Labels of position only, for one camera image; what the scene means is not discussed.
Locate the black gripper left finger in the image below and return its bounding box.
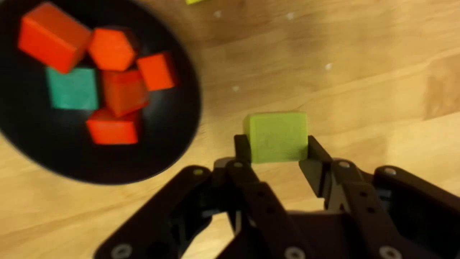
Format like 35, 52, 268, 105
92, 134, 314, 259

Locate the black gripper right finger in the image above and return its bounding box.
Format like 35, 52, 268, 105
299, 136, 460, 259

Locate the olive yellow toy cube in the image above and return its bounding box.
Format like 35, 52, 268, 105
243, 111, 311, 164

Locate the small red toy block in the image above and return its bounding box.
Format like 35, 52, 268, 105
85, 107, 142, 147
99, 70, 151, 118

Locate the orange toy cube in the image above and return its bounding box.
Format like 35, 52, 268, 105
135, 51, 178, 93

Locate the teal toy cube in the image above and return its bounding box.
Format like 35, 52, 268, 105
45, 67, 101, 113

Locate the orange hexagonal toy block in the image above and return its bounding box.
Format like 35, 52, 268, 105
86, 26, 138, 74

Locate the large red toy cube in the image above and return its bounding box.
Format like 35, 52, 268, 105
17, 0, 94, 77

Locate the black bowl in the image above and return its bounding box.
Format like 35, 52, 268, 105
0, 0, 204, 186

